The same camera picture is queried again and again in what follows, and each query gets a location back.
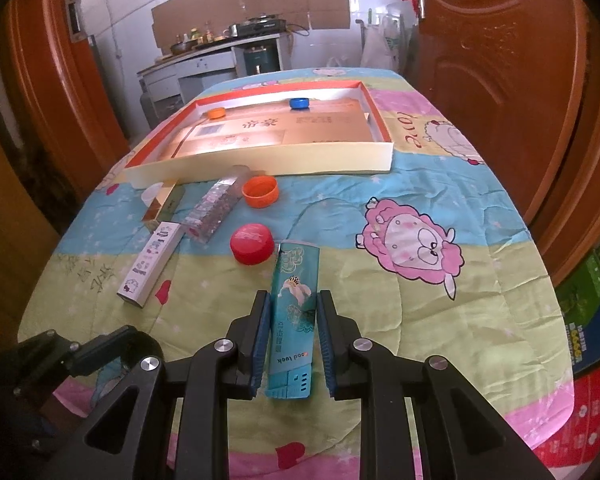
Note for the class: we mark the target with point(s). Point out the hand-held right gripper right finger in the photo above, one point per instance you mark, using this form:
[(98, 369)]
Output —
[(325, 347)]

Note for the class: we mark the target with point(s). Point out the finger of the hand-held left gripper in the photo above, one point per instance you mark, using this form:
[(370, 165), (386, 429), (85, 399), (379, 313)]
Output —
[(42, 352), (110, 346)]

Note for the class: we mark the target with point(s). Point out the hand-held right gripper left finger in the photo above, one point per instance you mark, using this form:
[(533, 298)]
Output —
[(260, 345)]

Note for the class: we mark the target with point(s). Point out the teal tube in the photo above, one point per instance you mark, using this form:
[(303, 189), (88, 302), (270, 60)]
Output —
[(292, 285)]

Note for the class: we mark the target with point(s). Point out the white printed box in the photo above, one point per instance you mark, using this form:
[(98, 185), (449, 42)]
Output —
[(147, 265)]

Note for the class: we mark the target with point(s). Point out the red bottle cap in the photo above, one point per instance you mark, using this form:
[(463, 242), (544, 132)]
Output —
[(252, 242)]

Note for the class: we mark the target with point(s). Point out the gold box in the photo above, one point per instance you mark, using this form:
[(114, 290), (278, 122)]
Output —
[(162, 207)]

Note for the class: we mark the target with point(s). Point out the large orange bottle cap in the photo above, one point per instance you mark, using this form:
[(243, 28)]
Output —
[(260, 192)]

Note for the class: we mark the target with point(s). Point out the clear plastic cap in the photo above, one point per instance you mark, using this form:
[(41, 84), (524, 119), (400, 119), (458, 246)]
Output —
[(149, 194)]

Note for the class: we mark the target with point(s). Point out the orange-rimmed cardboard tray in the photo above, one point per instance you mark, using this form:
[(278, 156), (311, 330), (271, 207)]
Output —
[(280, 159)]

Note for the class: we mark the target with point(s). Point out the small orange bottle cap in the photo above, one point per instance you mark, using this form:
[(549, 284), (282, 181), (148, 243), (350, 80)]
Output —
[(216, 113)]

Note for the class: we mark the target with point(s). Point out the blue bottle cap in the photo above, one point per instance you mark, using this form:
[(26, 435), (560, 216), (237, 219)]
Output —
[(299, 103)]

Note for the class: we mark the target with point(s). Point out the red printed carton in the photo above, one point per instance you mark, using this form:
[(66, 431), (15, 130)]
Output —
[(580, 410)]

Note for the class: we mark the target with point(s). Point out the green printed carton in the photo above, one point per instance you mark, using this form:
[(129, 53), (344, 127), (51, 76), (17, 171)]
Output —
[(590, 305)]

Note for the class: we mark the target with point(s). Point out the white kitchen counter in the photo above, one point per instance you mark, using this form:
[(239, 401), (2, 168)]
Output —
[(200, 67)]

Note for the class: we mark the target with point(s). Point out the white plastic bags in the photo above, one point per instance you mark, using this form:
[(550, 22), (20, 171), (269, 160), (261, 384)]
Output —
[(377, 45)]

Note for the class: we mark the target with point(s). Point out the metal bowl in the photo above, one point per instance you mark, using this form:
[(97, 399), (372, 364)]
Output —
[(182, 47)]

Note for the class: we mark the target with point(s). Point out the row of condiment bottles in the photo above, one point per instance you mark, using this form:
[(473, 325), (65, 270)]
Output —
[(196, 34)]

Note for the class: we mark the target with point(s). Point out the black gas stove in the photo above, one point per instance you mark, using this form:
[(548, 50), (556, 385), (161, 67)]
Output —
[(260, 26)]

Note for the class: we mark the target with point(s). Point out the brown wooden door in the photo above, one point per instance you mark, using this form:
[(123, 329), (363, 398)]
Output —
[(480, 60)]

